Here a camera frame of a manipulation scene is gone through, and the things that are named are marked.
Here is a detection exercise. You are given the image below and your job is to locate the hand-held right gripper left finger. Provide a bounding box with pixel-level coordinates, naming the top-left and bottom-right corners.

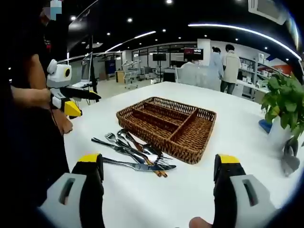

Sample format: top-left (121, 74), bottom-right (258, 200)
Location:
top-left (38, 153), bottom-right (105, 228)

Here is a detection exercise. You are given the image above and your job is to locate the wooden cabinet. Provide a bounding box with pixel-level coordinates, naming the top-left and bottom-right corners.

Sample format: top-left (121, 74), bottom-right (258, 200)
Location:
top-left (115, 70), bottom-right (126, 84)

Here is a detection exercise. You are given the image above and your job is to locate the curved ceiling light strip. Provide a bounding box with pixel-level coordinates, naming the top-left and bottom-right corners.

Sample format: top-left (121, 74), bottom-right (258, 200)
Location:
top-left (187, 23), bottom-right (302, 60)

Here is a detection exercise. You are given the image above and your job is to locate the blue cloth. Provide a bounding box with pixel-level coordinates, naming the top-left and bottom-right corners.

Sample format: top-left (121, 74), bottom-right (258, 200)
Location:
top-left (258, 118), bottom-right (273, 133)

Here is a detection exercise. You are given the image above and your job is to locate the silver metal spoon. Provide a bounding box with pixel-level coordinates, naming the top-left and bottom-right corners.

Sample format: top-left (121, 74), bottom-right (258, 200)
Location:
top-left (117, 129), bottom-right (159, 161)

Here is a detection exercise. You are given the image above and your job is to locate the white storage shelving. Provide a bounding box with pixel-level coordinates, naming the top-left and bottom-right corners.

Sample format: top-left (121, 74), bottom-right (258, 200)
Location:
top-left (238, 53), bottom-right (271, 93)

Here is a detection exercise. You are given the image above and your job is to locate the green plant in white pot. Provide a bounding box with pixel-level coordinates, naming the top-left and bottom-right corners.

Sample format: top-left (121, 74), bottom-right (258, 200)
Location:
top-left (260, 72), bottom-right (304, 152)

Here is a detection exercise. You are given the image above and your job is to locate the person's right hand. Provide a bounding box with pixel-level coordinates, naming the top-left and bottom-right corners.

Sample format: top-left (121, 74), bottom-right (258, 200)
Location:
top-left (189, 216), bottom-right (214, 228)

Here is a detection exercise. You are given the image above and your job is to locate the white mesh chair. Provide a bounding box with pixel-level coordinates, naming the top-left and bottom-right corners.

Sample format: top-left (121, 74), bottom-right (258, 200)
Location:
top-left (175, 64), bottom-right (222, 92)

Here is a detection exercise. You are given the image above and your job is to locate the ceiling air vent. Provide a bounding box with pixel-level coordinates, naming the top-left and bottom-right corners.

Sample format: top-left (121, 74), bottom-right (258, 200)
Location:
top-left (248, 0), bottom-right (289, 24)

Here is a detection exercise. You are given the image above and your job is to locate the black monitor on stand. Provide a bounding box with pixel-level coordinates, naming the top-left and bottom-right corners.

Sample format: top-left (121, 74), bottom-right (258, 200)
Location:
top-left (152, 53), bottom-right (167, 72)

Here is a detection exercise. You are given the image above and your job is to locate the black tripod stand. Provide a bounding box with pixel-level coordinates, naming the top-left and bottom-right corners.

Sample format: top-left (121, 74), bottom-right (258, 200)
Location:
top-left (87, 33), bottom-right (99, 102)

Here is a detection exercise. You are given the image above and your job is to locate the silver metal fork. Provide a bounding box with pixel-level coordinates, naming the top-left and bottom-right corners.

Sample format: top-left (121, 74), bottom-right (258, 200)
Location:
top-left (105, 133), bottom-right (145, 164)
top-left (140, 152), bottom-right (174, 166)

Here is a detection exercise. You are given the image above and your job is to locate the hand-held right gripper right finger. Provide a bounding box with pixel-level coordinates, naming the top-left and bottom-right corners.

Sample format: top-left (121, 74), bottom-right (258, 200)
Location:
top-left (213, 153), bottom-right (277, 228)

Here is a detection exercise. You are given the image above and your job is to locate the brown wooden chopstick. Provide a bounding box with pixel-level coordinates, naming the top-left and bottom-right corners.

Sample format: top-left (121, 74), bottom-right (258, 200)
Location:
top-left (125, 132), bottom-right (164, 178)
top-left (128, 132), bottom-right (169, 178)

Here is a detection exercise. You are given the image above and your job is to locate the white laptop on stand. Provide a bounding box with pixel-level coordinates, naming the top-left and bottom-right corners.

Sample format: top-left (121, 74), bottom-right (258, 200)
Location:
top-left (71, 52), bottom-right (95, 88)

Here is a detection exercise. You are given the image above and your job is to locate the brown wicker storage tray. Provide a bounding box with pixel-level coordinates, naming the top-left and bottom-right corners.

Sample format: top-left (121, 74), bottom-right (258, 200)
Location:
top-left (115, 96), bottom-right (217, 165)

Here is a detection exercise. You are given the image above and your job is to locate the red wall screen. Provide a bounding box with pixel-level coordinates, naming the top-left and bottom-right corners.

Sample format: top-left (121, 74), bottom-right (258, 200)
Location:
top-left (184, 47), bottom-right (204, 60)

